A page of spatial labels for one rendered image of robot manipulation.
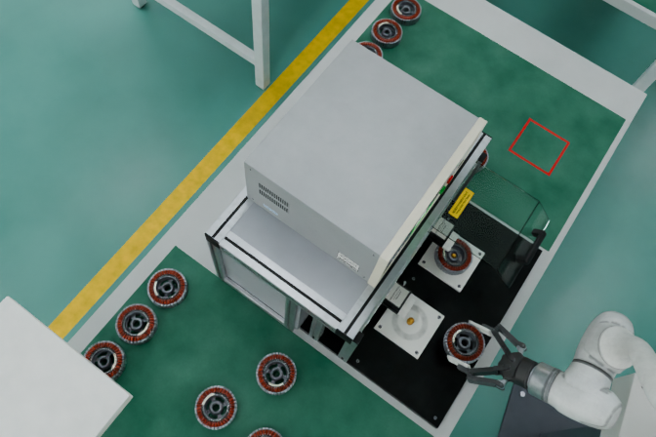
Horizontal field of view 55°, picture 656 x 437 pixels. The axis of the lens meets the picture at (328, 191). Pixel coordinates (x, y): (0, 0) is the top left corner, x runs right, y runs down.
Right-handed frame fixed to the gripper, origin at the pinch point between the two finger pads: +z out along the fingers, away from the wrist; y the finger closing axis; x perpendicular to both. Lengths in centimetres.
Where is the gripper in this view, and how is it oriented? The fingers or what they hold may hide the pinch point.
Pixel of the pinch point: (465, 342)
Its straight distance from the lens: 184.0
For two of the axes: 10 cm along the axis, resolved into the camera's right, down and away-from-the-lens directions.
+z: -7.4, -2.8, 6.1
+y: 5.8, -7.3, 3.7
